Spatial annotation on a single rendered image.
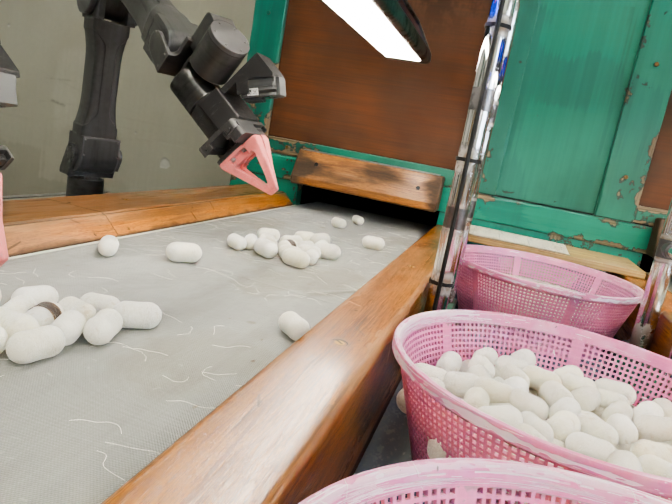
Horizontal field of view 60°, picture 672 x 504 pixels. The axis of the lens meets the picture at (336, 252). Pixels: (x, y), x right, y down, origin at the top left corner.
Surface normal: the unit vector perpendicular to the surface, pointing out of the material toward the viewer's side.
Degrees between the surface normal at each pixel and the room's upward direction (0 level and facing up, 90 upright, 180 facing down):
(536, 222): 90
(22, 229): 45
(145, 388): 0
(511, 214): 90
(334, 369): 0
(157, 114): 90
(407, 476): 75
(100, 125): 93
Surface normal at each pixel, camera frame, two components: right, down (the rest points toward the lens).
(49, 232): 0.79, -0.52
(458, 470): 0.30, -0.03
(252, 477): 0.18, -0.96
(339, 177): -0.19, -0.24
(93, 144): 0.69, 0.31
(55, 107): -0.30, 0.13
